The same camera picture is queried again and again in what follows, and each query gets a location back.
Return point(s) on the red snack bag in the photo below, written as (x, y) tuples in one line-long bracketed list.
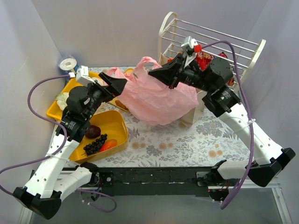
[(203, 59)]

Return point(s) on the dark red beet toy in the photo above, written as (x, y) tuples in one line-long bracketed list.
[(93, 132)]

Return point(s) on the white radish toy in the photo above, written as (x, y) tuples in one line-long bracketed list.
[(98, 80)]

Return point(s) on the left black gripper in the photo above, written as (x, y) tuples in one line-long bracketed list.
[(105, 89)]

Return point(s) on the beige paper grocery bag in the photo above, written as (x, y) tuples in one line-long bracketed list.
[(194, 114)]

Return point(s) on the pink plastic grocery bag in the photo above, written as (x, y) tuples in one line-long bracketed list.
[(149, 100)]

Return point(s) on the tissue roll blue pack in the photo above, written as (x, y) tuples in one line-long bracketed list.
[(68, 64)]

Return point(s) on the cabbage toy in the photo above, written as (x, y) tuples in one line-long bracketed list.
[(61, 100)]

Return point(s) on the cream metal shelf rack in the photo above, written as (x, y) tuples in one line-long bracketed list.
[(241, 54)]

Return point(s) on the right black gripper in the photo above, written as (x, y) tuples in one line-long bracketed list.
[(175, 74)]

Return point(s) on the brown fried nugget toy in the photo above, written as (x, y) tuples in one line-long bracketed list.
[(121, 105)]

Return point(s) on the yellow deep bin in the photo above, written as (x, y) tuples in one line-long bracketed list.
[(110, 122)]

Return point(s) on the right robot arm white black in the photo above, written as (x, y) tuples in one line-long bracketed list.
[(269, 158)]

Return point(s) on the yellow flat tray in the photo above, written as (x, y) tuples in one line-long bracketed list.
[(127, 71)]

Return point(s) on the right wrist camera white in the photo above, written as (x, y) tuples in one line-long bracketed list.
[(190, 47)]

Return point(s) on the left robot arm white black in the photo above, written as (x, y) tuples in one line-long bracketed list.
[(44, 193)]

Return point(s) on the black grape bunch toy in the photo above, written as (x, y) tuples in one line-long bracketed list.
[(95, 146)]

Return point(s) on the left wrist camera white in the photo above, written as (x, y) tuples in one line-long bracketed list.
[(83, 74)]

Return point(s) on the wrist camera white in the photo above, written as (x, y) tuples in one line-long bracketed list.
[(83, 74), (190, 47)]

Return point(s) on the orange carrot toy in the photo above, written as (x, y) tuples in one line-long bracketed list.
[(108, 145)]

